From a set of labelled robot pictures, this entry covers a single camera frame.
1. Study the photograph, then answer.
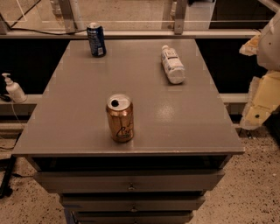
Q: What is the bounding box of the grey drawer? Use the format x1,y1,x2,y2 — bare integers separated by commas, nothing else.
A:
61,194,205,212
74,212,193,224
34,169,224,193

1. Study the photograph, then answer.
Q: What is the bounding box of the top grey drawer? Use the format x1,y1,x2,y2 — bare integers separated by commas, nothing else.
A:
34,169,224,193

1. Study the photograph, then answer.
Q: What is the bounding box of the orange soda can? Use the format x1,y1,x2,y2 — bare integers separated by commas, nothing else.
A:
106,94,134,143

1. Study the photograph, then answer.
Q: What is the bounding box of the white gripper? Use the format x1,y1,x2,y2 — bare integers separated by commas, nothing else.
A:
239,11,280,130

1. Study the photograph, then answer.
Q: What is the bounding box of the metal frame post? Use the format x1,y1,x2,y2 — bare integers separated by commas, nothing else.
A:
174,0,187,35
59,0,84,33

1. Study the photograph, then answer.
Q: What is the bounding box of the black stand leg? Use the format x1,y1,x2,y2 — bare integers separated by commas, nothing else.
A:
0,156,16,199

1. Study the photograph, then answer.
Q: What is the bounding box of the metal frame post left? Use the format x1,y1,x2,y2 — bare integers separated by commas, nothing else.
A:
59,0,84,33

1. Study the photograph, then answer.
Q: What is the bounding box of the white pump dispenser bottle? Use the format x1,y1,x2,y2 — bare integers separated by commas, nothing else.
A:
2,73,27,103

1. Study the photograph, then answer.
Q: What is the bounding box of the metal frame post right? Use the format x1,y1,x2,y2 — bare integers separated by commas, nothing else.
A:
174,0,187,35

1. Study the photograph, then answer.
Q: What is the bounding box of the grey drawer cabinet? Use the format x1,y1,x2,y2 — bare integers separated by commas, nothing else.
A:
14,39,243,224

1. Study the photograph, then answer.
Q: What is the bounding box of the blue pepsi can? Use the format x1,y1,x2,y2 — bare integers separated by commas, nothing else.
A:
87,22,107,57

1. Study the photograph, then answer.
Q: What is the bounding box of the white plastic bottle lying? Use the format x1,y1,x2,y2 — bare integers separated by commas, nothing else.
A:
161,45,186,85

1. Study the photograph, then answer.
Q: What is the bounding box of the black cable on ledge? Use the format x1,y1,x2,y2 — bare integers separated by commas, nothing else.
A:
0,0,88,36

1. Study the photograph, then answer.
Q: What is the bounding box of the bottom grey drawer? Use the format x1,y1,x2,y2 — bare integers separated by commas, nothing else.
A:
74,212,193,224

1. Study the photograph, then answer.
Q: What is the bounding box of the middle grey drawer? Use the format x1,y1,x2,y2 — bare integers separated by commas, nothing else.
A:
61,194,205,212

